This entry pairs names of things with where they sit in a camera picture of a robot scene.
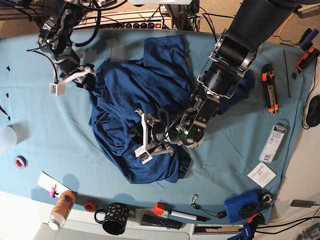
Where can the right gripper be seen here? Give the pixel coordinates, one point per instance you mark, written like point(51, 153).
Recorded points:
point(73, 71)

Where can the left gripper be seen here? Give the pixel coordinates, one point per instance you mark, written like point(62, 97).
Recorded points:
point(150, 133)

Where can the dark blue t-shirt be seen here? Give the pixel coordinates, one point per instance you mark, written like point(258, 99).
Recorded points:
point(160, 79)

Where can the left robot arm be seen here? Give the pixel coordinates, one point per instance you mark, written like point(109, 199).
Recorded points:
point(234, 52)

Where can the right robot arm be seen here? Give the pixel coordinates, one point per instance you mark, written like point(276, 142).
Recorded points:
point(54, 42)

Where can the red cube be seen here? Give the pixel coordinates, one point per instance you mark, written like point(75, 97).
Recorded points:
point(159, 209)

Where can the black mug yellow dots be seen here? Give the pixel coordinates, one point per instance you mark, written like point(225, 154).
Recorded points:
point(115, 218)

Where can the red tape roll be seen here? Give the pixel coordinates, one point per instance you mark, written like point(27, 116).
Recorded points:
point(90, 206)

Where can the orange plastic bottle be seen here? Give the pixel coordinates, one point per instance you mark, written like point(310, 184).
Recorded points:
point(61, 210)

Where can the white paper strip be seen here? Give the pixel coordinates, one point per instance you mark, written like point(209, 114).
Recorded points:
point(49, 184)

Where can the black remote control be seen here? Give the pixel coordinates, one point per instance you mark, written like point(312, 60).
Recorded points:
point(161, 222)

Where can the translucent plastic cup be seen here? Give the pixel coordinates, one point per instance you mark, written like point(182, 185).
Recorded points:
point(8, 139)

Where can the white black marker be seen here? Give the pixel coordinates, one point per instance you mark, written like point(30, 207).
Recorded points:
point(188, 216)

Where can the pink small clip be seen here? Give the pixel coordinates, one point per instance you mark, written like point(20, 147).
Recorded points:
point(53, 192)

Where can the purple tape roll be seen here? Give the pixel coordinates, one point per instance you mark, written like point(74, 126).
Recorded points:
point(20, 162)

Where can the teal table cloth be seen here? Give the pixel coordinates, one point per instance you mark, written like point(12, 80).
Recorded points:
point(54, 136)

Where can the blue box with knob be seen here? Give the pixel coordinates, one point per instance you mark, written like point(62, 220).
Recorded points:
point(243, 206)

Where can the white paper card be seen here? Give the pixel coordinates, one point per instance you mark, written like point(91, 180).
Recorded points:
point(262, 175)

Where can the clear blister pack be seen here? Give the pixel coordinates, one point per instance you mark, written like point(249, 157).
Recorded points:
point(273, 142)

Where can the black orange utility knife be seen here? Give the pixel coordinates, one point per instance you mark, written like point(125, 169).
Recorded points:
point(268, 84)

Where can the blue orange bottom clamp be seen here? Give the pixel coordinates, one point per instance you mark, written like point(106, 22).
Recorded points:
point(248, 231)

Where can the black zip tie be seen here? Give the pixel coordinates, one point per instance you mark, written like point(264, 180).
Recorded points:
point(287, 75)

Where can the black computer mouse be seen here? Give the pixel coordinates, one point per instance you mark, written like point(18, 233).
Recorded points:
point(313, 113)

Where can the black adapter block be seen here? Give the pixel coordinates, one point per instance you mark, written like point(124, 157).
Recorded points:
point(302, 203)

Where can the orange black bar clamp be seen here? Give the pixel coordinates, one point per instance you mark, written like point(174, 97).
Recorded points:
point(307, 58)

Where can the blue spring clamp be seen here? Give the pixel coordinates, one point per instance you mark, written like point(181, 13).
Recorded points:
point(307, 37)

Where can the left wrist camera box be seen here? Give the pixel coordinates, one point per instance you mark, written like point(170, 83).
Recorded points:
point(143, 155)

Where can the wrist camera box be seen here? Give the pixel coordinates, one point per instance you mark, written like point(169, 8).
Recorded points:
point(57, 89)
point(143, 155)

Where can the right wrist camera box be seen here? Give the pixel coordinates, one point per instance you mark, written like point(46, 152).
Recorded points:
point(57, 89)

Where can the carabiner with black lanyard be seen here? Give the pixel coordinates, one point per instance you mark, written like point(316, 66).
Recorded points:
point(195, 205)

